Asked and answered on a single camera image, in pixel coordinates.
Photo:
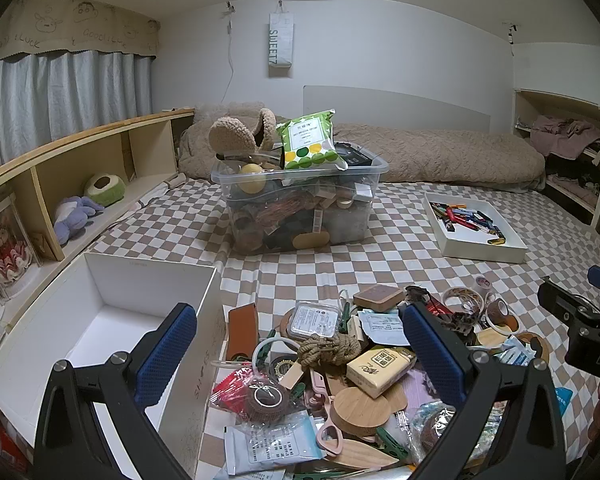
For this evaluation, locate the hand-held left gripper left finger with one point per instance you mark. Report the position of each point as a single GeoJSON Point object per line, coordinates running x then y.
{"type": "Point", "coordinates": [165, 355]}

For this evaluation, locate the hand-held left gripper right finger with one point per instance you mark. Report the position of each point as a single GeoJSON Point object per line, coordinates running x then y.
{"type": "Point", "coordinates": [432, 355]}

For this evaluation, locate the white shoe box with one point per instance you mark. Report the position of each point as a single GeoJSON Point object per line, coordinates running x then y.
{"type": "Point", "coordinates": [130, 290]}

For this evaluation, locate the round wooden lid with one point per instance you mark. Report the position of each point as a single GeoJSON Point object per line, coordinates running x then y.
{"type": "Point", "coordinates": [362, 407]}

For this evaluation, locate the leopard hair claw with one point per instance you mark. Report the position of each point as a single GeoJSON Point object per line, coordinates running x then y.
{"type": "Point", "coordinates": [460, 325]}

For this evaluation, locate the red foil packet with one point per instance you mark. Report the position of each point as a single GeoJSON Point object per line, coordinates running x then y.
{"type": "Point", "coordinates": [437, 305]}

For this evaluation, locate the cream cardboard box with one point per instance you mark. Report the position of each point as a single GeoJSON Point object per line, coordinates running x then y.
{"type": "Point", "coordinates": [380, 370]}

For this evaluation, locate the white printed paper packet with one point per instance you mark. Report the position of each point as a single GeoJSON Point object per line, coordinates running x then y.
{"type": "Point", "coordinates": [380, 327]}

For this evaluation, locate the brown packing tape roll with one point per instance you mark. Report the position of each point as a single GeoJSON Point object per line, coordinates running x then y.
{"type": "Point", "coordinates": [500, 312]}

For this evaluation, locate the oval wooden box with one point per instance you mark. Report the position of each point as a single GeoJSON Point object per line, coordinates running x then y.
{"type": "Point", "coordinates": [492, 339]}

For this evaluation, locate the clear tape roll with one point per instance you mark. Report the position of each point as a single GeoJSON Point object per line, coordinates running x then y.
{"type": "Point", "coordinates": [462, 297]}

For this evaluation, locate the bright blue packet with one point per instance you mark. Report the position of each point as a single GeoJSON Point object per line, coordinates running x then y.
{"type": "Point", "coordinates": [562, 402]}

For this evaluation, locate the blue face mask packet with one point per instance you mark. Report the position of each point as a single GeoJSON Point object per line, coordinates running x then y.
{"type": "Point", "coordinates": [515, 352]}

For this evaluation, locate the white tape roll red print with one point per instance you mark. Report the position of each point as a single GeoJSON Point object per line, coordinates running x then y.
{"type": "Point", "coordinates": [485, 284]}

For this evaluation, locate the red snack packet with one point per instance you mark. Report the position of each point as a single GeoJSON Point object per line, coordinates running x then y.
{"type": "Point", "coordinates": [232, 387]}

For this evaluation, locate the brown-topped wooden block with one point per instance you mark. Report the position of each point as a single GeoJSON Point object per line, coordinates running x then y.
{"type": "Point", "coordinates": [377, 297]}

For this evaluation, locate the brown leather case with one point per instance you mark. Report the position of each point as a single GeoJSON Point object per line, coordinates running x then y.
{"type": "Point", "coordinates": [242, 330]}

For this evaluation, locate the white shallow tray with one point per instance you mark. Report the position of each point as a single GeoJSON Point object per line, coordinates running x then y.
{"type": "Point", "coordinates": [480, 247]}

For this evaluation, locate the green clothes peg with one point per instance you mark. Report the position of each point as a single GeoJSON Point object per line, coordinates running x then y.
{"type": "Point", "coordinates": [392, 442]}

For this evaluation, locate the built-in wardrobe shelf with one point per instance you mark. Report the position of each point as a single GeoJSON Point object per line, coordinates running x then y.
{"type": "Point", "coordinates": [560, 180]}

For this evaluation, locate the black round tin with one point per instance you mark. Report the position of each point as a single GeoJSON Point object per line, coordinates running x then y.
{"type": "Point", "coordinates": [282, 370]}

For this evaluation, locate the leaf-shaped wooden dish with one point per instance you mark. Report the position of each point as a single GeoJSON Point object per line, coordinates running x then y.
{"type": "Point", "coordinates": [362, 455]}

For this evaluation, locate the bagged hard drive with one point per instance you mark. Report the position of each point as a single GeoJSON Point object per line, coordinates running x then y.
{"type": "Point", "coordinates": [314, 321]}

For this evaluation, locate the pile of colourful lighters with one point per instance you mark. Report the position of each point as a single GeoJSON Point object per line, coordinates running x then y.
{"type": "Point", "coordinates": [462, 217]}

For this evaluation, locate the pink heart sunglasses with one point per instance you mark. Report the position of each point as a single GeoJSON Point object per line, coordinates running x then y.
{"type": "Point", "coordinates": [332, 430]}

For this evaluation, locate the white printed sachet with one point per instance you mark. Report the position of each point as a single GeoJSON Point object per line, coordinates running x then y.
{"type": "Point", "coordinates": [270, 447]}

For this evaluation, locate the pink clothes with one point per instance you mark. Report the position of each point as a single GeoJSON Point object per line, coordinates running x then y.
{"type": "Point", "coordinates": [565, 132]}

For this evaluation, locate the purple plush toy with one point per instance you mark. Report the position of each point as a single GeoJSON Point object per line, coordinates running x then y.
{"type": "Point", "coordinates": [75, 215]}

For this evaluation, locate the avocado plush toy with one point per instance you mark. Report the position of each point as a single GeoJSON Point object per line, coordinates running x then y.
{"type": "Point", "coordinates": [105, 189]}

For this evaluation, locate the doll in clear case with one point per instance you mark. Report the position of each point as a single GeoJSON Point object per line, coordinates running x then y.
{"type": "Point", "coordinates": [5, 250]}

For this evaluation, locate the beige fluffy blanket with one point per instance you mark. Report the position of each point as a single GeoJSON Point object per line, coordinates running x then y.
{"type": "Point", "coordinates": [430, 152]}

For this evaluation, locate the clear plastic storage bin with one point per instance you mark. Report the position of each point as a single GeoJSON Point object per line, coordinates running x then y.
{"type": "Point", "coordinates": [300, 210]}

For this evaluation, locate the yellow ball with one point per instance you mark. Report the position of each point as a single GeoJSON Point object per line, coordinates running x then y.
{"type": "Point", "coordinates": [251, 177]}

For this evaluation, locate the wooden bedside shelf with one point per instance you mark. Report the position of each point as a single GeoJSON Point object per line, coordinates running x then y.
{"type": "Point", "coordinates": [80, 165]}

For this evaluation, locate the black device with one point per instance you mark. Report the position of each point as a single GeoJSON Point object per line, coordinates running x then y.
{"type": "Point", "coordinates": [357, 154]}

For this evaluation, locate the fuzzy brown slipper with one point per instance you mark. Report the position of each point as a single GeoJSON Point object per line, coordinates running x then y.
{"type": "Point", "coordinates": [232, 135]}
{"type": "Point", "coordinates": [267, 127]}

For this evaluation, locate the green wet wipes pack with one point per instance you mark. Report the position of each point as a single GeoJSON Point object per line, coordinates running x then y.
{"type": "Point", "coordinates": [307, 142]}

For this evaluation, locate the grey curtain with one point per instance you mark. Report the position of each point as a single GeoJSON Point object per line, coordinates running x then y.
{"type": "Point", "coordinates": [65, 105]}

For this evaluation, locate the hanging white paper bag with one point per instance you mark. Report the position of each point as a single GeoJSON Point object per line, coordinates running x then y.
{"type": "Point", "coordinates": [281, 45]}

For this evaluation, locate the beige printed valance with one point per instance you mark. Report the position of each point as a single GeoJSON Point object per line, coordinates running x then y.
{"type": "Point", "coordinates": [70, 27]}

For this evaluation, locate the wall hook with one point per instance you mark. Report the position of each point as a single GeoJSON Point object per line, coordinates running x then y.
{"type": "Point", "coordinates": [511, 30]}

